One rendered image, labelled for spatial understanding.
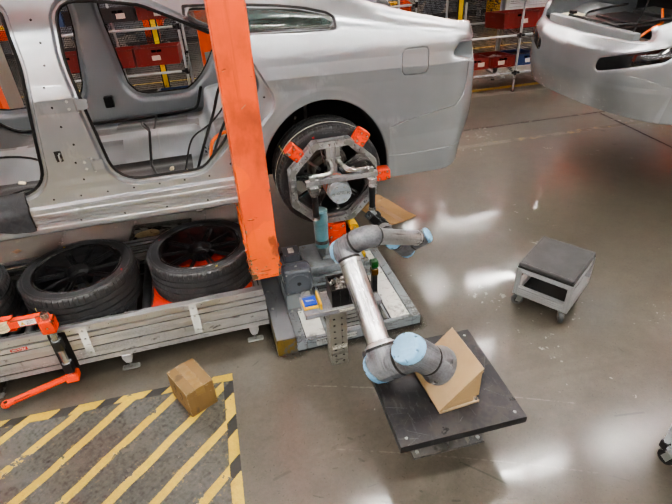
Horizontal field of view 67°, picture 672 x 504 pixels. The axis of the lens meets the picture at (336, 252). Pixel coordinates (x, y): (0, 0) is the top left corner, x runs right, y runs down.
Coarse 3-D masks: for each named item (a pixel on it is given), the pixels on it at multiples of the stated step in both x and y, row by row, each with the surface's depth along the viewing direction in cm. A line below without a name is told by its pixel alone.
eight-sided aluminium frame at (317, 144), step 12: (312, 144) 292; (324, 144) 293; (336, 144) 296; (348, 144) 297; (372, 156) 306; (288, 168) 301; (300, 168) 297; (288, 180) 304; (300, 204) 311; (360, 204) 322; (312, 216) 317; (336, 216) 322; (348, 216) 324
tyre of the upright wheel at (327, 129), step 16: (304, 128) 303; (320, 128) 297; (336, 128) 299; (352, 128) 303; (304, 144) 299; (368, 144) 310; (272, 160) 321; (288, 160) 301; (288, 192) 313; (288, 208) 320
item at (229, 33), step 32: (224, 0) 208; (224, 32) 214; (224, 64) 221; (224, 96) 228; (256, 96) 232; (256, 128) 240; (256, 160) 248; (256, 192) 257; (256, 224) 267; (256, 256) 278
